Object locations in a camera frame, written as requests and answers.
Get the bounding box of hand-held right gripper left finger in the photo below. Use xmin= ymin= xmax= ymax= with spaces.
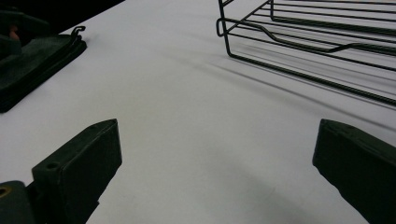
xmin=31 ymin=118 xmax=123 ymax=224

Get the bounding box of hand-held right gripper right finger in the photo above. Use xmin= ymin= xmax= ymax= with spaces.
xmin=312 ymin=118 xmax=396 ymax=224

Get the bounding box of black wire rack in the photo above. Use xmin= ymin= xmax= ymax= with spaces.
xmin=216 ymin=0 xmax=396 ymax=108

